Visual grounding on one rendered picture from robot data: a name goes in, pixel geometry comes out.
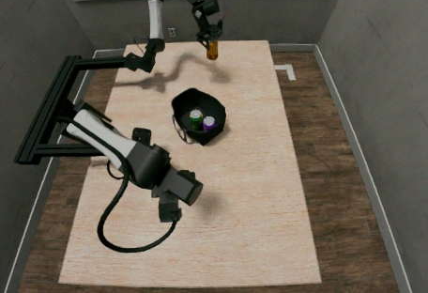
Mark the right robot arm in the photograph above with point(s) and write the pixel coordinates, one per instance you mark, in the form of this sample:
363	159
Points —
147	168

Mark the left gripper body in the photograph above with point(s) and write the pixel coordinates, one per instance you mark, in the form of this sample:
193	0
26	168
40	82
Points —
206	28

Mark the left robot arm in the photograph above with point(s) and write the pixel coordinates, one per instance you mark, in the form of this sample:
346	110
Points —
156	42

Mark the black fabric bag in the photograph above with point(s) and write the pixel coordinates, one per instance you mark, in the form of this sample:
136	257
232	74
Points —
189	99

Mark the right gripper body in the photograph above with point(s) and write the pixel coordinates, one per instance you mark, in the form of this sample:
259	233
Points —
168	204

